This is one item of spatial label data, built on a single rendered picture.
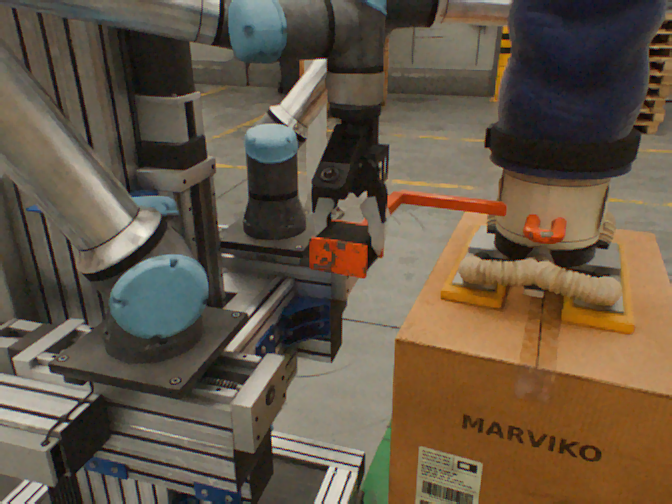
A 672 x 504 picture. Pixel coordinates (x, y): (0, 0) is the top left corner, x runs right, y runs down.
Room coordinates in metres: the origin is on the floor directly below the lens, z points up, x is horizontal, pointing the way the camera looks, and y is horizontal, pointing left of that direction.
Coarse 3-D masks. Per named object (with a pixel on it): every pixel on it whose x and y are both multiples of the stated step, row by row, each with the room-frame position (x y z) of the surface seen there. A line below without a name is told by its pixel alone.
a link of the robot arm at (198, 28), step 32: (0, 0) 0.70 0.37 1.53; (32, 0) 0.71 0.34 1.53; (64, 0) 0.72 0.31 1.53; (96, 0) 0.73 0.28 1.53; (128, 0) 0.74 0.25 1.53; (160, 0) 0.76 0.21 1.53; (192, 0) 0.78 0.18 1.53; (224, 0) 0.80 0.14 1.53; (160, 32) 0.77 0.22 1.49; (192, 32) 0.78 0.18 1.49; (224, 32) 0.79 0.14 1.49
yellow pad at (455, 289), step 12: (480, 228) 1.09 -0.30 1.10; (492, 228) 1.02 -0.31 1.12; (468, 240) 1.04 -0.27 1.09; (468, 252) 0.96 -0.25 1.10; (480, 252) 0.91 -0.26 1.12; (456, 264) 0.92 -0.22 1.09; (456, 276) 0.86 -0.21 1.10; (444, 288) 0.83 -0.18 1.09; (456, 288) 0.83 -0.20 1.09; (468, 288) 0.83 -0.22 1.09; (480, 288) 0.82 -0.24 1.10; (492, 288) 0.82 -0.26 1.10; (504, 288) 0.83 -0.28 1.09; (456, 300) 0.81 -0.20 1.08; (468, 300) 0.81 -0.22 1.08; (480, 300) 0.80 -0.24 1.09; (492, 300) 0.79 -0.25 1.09
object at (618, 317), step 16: (624, 256) 0.95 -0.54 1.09; (592, 272) 0.83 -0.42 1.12; (624, 272) 0.89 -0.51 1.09; (624, 288) 0.83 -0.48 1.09; (576, 304) 0.77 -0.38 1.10; (624, 304) 0.77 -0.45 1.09; (576, 320) 0.74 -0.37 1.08; (592, 320) 0.73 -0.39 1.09; (608, 320) 0.73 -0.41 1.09; (624, 320) 0.72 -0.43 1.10
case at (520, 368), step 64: (448, 256) 1.00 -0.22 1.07; (640, 256) 0.99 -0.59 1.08; (448, 320) 0.76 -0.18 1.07; (512, 320) 0.75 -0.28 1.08; (640, 320) 0.75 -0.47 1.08; (448, 384) 0.67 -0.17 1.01; (512, 384) 0.64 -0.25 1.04; (576, 384) 0.61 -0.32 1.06; (640, 384) 0.59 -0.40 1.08; (448, 448) 0.67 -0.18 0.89; (512, 448) 0.64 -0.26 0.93; (576, 448) 0.61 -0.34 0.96; (640, 448) 0.58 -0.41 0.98
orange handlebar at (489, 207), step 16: (400, 192) 0.98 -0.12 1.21; (416, 192) 0.98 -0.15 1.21; (448, 208) 0.94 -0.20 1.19; (464, 208) 0.93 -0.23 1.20; (480, 208) 0.92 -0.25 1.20; (496, 208) 0.91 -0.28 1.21; (528, 224) 0.81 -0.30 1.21; (560, 224) 0.81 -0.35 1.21; (544, 240) 0.78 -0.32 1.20; (560, 240) 0.78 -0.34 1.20
